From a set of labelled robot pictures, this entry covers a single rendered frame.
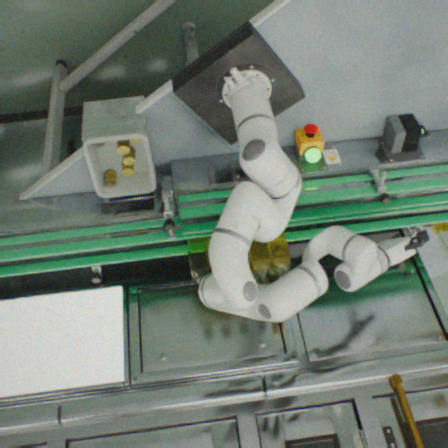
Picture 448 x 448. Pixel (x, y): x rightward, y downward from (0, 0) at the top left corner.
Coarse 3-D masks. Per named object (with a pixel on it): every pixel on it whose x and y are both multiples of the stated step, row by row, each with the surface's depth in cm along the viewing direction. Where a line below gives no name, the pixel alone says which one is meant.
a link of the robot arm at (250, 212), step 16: (240, 192) 117; (256, 192) 117; (224, 208) 119; (240, 208) 116; (256, 208) 117; (272, 208) 120; (288, 208) 126; (224, 224) 115; (240, 224) 115; (256, 224) 117; (272, 224) 121; (256, 240) 125; (272, 240) 125
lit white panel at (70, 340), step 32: (0, 320) 162; (32, 320) 162; (64, 320) 161; (96, 320) 161; (0, 352) 155; (32, 352) 155; (64, 352) 155; (96, 352) 155; (0, 384) 149; (32, 384) 149; (64, 384) 149
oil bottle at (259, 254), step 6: (252, 246) 158; (258, 246) 158; (264, 246) 158; (252, 252) 156; (258, 252) 156; (264, 252) 156; (252, 258) 155; (258, 258) 155; (264, 258) 155; (270, 258) 155; (252, 264) 155; (258, 264) 154; (264, 264) 154; (270, 264) 155; (252, 270) 156; (258, 270) 154; (270, 270) 156
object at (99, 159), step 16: (112, 144) 154; (144, 144) 146; (96, 160) 155; (112, 160) 158; (144, 160) 160; (96, 176) 154; (144, 176) 163; (112, 192) 160; (128, 192) 159; (144, 192) 160
